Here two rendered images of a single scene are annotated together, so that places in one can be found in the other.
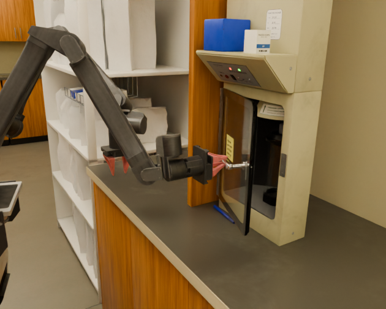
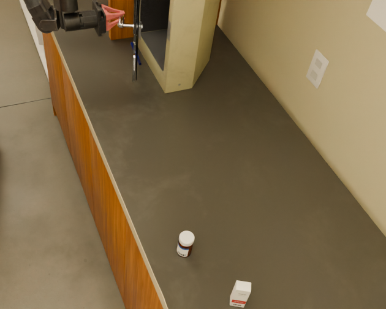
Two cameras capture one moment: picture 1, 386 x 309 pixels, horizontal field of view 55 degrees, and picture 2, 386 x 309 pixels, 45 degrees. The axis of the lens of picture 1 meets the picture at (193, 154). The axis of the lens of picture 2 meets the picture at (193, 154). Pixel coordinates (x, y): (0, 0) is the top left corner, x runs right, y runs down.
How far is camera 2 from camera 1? 0.73 m
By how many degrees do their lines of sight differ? 30
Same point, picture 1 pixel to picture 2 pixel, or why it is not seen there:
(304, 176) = (190, 40)
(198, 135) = not seen: outside the picture
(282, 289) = (143, 129)
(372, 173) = (274, 40)
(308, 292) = (161, 135)
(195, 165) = (89, 20)
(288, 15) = not seen: outside the picture
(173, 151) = (67, 8)
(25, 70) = not seen: outside the picture
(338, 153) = (257, 11)
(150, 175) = (47, 26)
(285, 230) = (171, 81)
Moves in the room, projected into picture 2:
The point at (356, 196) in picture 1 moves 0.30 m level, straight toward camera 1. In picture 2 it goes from (261, 56) to (223, 93)
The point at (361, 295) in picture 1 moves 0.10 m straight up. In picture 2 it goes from (200, 143) to (203, 122)
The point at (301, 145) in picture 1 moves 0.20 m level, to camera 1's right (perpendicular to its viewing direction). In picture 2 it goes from (187, 16) to (247, 27)
